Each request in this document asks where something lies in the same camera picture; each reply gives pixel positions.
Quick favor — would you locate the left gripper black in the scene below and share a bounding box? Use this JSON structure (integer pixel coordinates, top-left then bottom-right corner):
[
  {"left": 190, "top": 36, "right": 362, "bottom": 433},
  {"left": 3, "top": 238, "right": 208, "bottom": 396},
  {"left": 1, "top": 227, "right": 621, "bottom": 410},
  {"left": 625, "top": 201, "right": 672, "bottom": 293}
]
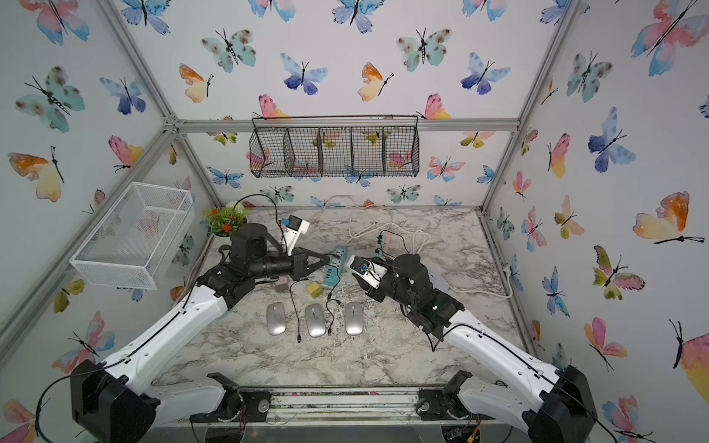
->
[{"left": 248, "top": 247, "right": 329, "bottom": 284}]

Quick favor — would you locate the pink charger plug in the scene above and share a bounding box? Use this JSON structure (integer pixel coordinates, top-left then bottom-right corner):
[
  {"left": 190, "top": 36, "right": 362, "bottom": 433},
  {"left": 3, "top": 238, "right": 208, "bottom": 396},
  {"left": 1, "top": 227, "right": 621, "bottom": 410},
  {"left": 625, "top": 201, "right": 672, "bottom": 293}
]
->
[{"left": 274, "top": 277, "right": 289, "bottom": 293}]

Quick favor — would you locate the pink power strip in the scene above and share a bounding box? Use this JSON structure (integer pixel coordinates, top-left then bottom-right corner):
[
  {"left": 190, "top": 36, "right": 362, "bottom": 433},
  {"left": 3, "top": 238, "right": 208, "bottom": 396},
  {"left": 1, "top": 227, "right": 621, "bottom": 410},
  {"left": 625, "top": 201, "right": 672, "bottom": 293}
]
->
[{"left": 374, "top": 230, "right": 393, "bottom": 258}]

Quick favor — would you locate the silver mouse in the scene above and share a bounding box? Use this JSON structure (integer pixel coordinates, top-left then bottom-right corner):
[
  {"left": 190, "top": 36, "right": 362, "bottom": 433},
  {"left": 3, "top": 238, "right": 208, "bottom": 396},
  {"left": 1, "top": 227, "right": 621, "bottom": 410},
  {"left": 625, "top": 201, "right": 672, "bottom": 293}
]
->
[
  {"left": 345, "top": 302, "right": 365, "bottom": 336},
  {"left": 266, "top": 302, "right": 287, "bottom": 336}
]

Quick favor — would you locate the yellow charger plug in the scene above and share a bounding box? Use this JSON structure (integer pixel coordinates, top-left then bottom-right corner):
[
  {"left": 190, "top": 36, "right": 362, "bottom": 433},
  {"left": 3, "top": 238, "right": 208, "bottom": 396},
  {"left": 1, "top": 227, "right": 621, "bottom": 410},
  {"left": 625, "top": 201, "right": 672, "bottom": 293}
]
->
[{"left": 306, "top": 282, "right": 324, "bottom": 299}]

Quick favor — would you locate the blue power strip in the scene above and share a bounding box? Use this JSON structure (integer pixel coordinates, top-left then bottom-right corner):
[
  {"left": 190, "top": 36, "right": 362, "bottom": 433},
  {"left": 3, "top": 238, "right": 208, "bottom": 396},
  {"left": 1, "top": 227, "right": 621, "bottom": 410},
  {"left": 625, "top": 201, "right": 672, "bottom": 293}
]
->
[{"left": 324, "top": 245, "right": 349, "bottom": 287}]

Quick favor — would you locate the grey mouse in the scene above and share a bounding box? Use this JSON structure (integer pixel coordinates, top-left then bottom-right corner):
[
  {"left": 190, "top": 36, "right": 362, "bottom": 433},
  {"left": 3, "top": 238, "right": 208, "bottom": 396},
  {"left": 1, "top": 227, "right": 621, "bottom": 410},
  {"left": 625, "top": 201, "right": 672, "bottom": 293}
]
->
[{"left": 305, "top": 304, "right": 328, "bottom": 338}]

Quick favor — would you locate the black usb cable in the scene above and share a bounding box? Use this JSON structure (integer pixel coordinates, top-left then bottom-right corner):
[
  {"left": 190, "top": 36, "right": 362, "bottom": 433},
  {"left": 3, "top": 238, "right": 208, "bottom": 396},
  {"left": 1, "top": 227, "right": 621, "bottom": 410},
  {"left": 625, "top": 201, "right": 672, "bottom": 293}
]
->
[
  {"left": 324, "top": 298, "right": 345, "bottom": 336},
  {"left": 287, "top": 279, "right": 311, "bottom": 343}
]

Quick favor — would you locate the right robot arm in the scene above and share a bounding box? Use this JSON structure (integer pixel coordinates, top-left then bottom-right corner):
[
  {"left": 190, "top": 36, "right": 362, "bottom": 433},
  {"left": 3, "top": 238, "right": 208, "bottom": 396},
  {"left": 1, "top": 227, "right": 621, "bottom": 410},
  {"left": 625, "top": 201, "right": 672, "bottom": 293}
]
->
[{"left": 346, "top": 254, "right": 597, "bottom": 442}]

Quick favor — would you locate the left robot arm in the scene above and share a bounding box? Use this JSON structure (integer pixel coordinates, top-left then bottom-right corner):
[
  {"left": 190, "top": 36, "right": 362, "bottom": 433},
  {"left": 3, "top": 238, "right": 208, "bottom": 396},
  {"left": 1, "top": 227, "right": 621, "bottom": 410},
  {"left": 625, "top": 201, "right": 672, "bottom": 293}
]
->
[{"left": 70, "top": 216, "right": 330, "bottom": 442}]

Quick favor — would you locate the lavender mouse far right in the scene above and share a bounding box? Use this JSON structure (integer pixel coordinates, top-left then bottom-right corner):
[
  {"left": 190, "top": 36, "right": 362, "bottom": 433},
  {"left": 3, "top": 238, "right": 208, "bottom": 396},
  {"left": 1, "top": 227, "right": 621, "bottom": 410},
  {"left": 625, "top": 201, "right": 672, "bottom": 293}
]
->
[{"left": 429, "top": 272, "right": 450, "bottom": 293}]

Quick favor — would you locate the potted plant white pot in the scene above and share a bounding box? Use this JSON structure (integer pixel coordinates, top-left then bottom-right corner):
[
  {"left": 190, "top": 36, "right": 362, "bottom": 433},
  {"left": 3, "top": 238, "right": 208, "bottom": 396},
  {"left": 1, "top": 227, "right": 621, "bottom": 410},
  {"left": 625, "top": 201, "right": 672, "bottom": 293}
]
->
[{"left": 203, "top": 201, "right": 247, "bottom": 237}]

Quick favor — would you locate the white power cord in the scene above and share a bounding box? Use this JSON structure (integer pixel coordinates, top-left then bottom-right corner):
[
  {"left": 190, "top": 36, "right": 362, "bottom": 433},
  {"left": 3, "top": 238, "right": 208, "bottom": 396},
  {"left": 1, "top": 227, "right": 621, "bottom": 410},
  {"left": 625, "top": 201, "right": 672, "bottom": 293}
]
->
[{"left": 345, "top": 207, "right": 513, "bottom": 300}]

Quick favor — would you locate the white mesh wall basket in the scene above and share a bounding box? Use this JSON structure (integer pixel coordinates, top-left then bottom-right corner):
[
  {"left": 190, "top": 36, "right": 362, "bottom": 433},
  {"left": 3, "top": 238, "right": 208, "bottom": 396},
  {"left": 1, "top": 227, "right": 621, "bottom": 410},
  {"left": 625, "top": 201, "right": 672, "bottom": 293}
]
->
[{"left": 69, "top": 182, "right": 195, "bottom": 290}]

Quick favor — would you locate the black wire wall basket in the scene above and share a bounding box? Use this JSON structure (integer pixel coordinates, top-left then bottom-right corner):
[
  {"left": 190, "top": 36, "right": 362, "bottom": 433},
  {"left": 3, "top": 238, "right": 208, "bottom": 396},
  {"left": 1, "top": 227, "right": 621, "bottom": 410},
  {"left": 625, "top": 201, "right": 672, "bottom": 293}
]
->
[{"left": 247, "top": 114, "right": 420, "bottom": 178}]

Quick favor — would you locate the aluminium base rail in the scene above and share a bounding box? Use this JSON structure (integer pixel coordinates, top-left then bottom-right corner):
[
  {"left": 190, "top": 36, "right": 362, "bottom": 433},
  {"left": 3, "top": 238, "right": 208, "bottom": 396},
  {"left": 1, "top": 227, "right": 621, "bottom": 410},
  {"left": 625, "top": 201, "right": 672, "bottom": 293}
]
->
[{"left": 148, "top": 386, "right": 577, "bottom": 427}]

